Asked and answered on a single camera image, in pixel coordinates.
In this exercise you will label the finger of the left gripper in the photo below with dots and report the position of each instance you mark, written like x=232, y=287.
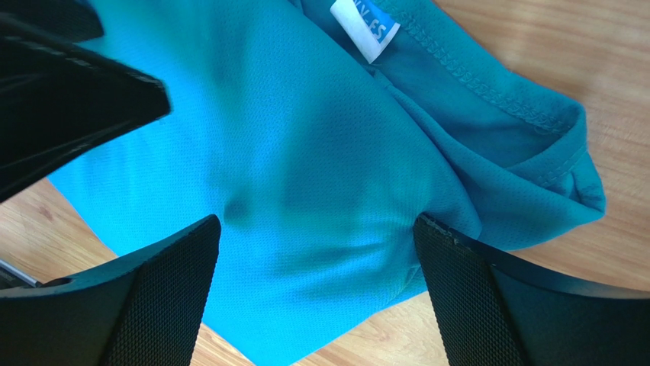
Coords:
x=58, y=99

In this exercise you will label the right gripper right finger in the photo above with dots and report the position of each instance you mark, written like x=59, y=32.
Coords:
x=493, y=308

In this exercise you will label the teal blue t-shirt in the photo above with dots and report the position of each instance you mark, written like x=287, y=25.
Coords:
x=318, y=164

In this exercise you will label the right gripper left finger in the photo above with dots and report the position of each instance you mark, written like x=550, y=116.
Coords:
x=143, y=308

